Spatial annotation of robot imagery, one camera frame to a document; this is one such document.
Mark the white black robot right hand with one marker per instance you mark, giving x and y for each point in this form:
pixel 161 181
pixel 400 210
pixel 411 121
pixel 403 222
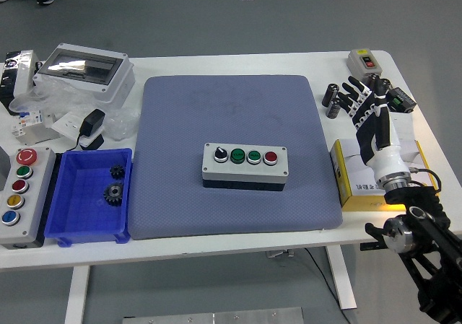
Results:
pixel 388 161

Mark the grey four-button control box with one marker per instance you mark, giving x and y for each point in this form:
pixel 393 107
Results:
pixel 245 170

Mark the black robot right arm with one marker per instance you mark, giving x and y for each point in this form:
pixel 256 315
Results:
pixel 433 237

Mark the black desk height control panel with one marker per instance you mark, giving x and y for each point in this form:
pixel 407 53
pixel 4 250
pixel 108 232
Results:
pixel 367 247

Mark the grey five-button control station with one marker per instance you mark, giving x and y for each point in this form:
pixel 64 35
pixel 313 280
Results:
pixel 34 194

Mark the yellow and white cardboard box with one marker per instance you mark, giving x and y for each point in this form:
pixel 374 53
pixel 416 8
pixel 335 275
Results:
pixel 350 179

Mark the black module with green terminal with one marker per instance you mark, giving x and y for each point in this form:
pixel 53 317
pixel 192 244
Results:
pixel 402 100

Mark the white table leg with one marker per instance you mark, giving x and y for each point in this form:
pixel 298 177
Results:
pixel 343 284
pixel 76 295

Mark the blue-grey fabric mat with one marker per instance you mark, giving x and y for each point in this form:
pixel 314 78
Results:
pixel 180 201

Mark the grey metal plate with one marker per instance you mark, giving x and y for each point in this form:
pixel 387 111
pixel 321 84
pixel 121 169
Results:
pixel 216 317

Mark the small black bevel gear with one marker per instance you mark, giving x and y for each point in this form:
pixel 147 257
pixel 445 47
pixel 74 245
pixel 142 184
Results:
pixel 117 171

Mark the large black bevel gear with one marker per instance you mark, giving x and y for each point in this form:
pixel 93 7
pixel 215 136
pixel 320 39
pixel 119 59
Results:
pixel 113 193

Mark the blue plastic bin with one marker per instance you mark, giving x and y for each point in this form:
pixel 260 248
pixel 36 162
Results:
pixel 86 215

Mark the clear plastic bag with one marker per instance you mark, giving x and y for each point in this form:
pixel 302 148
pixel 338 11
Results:
pixel 65 96

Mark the white circuit breaker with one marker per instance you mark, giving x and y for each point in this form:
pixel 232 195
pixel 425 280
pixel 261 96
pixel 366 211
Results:
pixel 30 122

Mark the white wall switch plate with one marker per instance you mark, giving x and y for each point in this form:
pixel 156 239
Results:
pixel 404 125

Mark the grey two-button switch box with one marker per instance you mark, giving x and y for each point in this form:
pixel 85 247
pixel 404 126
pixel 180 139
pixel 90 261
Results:
pixel 355 66

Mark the metal bracket under table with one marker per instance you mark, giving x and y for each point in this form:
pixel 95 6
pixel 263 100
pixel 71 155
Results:
pixel 279 254

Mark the white enclosure with clear window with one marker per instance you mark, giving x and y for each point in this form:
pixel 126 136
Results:
pixel 119 82

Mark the white wall socket plate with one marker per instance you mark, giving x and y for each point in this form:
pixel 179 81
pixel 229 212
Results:
pixel 66 123

